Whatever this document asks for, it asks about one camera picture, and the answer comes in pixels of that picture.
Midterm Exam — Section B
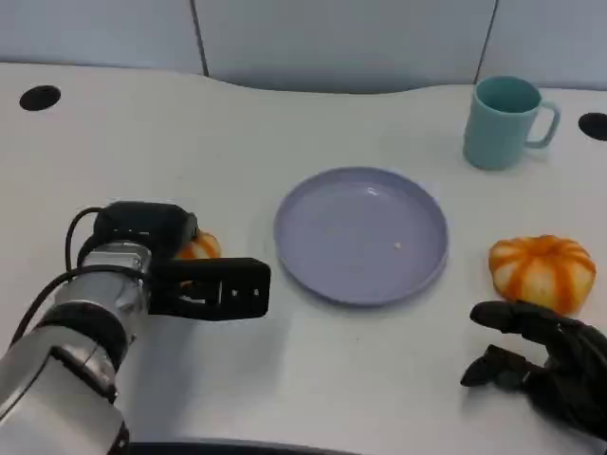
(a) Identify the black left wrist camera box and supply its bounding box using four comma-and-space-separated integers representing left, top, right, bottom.
146, 257, 272, 322

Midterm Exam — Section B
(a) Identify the pale green mug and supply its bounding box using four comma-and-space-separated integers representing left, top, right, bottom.
462, 75, 562, 171

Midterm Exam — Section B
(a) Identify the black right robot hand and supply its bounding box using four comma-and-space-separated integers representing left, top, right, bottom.
459, 300, 607, 441

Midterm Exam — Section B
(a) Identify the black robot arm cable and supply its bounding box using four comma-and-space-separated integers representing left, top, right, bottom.
64, 206, 106, 272

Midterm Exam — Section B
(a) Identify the lilac plate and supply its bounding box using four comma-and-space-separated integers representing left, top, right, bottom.
273, 166, 450, 306

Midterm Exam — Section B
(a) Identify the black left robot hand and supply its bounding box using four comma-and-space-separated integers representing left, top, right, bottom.
92, 201, 200, 263

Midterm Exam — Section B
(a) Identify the black round table cable hole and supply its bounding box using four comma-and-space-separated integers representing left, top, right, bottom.
18, 84, 63, 113
578, 112, 607, 141

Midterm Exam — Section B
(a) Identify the grey partition panel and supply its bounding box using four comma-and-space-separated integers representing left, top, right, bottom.
478, 0, 607, 90
192, 0, 499, 95
0, 0, 208, 77

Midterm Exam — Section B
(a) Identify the orange white toy bread roll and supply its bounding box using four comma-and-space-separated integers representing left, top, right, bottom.
488, 234, 598, 314
175, 230, 223, 261

